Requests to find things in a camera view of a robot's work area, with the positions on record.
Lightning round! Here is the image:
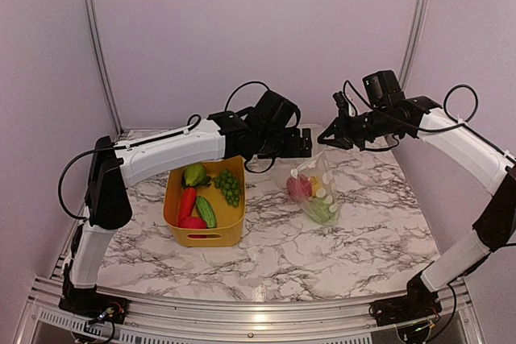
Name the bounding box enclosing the aluminium front frame rail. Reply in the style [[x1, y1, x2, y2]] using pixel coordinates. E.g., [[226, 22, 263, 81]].
[[23, 275, 485, 344]]

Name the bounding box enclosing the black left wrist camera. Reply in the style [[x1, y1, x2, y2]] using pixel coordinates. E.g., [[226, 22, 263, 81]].
[[254, 90, 301, 129]]

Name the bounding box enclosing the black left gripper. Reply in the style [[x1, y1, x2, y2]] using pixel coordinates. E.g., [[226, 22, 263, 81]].
[[258, 127, 313, 159]]

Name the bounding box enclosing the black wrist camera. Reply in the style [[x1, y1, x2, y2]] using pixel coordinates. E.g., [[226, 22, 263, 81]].
[[254, 90, 301, 129], [362, 70, 406, 110]]

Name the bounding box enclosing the green toy pear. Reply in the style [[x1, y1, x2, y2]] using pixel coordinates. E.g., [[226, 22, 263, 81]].
[[183, 164, 211, 188]]

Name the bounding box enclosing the yellow toy lemon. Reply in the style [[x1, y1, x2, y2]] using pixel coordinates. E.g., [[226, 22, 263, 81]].
[[310, 176, 327, 198]]

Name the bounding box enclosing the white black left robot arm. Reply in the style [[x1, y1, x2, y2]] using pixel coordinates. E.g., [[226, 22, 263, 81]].
[[64, 107, 312, 316]]

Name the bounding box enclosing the green toy grape bunch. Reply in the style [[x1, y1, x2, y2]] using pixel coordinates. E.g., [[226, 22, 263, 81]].
[[214, 168, 242, 208]]

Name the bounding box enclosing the red toy apple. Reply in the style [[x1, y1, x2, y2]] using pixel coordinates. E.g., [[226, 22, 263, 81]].
[[179, 217, 207, 230]]

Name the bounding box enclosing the yellow plastic basket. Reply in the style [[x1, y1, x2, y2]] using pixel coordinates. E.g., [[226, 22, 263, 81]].
[[163, 156, 246, 247]]

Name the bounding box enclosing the green toy bitter gourd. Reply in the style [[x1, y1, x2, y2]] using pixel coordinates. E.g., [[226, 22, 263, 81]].
[[195, 196, 218, 229]]

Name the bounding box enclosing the left aluminium corner post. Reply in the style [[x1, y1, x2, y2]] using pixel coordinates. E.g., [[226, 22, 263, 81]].
[[84, 0, 124, 136]]

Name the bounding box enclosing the aluminium corner post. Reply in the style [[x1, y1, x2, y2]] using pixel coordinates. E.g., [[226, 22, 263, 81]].
[[398, 0, 429, 90], [84, 0, 124, 136]]

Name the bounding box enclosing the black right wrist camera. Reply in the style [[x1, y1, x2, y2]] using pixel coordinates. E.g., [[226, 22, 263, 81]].
[[362, 70, 406, 110]]

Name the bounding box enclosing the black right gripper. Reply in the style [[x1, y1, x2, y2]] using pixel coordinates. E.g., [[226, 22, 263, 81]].
[[317, 106, 401, 151]]

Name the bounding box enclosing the red toy chili pepper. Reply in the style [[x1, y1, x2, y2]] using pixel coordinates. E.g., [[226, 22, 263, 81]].
[[177, 187, 197, 223]]

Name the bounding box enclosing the clear polka dot zip bag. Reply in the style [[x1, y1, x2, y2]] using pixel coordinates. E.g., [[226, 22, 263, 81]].
[[274, 151, 340, 225]]

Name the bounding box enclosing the green toy apple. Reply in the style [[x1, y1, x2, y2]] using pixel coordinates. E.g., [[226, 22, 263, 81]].
[[307, 198, 339, 225]]

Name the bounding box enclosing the right aluminium corner post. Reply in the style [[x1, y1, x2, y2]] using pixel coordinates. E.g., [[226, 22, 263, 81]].
[[398, 0, 429, 90]]

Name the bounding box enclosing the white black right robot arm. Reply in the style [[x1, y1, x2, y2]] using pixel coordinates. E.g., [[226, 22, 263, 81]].
[[318, 92, 515, 292]]

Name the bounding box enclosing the red toy pomegranate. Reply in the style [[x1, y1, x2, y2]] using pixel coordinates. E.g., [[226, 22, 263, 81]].
[[286, 175, 313, 203]]

